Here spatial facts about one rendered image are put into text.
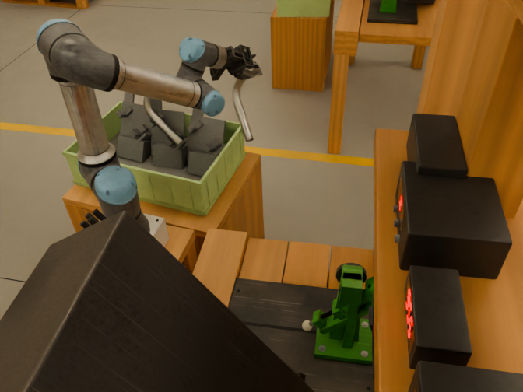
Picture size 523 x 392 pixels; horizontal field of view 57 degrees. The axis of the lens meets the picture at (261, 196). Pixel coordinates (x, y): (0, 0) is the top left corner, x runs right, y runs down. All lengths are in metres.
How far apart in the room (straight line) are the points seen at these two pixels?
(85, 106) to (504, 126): 1.09
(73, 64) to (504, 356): 1.07
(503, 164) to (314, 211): 2.33
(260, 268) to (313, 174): 1.82
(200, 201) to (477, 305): 1.30
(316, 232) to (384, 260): 2.19
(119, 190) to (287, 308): 0.59
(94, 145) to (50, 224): 1.79
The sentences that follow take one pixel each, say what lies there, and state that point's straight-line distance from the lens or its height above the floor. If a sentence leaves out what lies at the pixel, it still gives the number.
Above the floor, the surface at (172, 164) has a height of 0.86.
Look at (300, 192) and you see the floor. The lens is 3.16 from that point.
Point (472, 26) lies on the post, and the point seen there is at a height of 1.67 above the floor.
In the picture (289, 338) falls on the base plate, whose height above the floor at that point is 0.90.
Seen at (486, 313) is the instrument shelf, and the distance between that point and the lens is 0.70.
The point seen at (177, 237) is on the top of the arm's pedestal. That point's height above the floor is 0.85.
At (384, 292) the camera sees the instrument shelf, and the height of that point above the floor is 1.54.
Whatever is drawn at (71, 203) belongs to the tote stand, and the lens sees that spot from 2.13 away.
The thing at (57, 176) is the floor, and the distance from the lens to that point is 3.65.
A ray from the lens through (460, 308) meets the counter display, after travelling 0.63.
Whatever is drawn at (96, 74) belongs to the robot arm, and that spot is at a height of 1.53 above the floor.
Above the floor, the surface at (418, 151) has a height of 1.63.
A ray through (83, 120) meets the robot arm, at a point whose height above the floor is 1.34.
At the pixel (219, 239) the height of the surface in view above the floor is 0.90.
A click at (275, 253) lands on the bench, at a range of 1.60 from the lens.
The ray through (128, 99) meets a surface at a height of 1.04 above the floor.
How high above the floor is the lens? 2.07
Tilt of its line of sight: 41 degrees down
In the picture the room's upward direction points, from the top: 3 degrees counter-clockwise
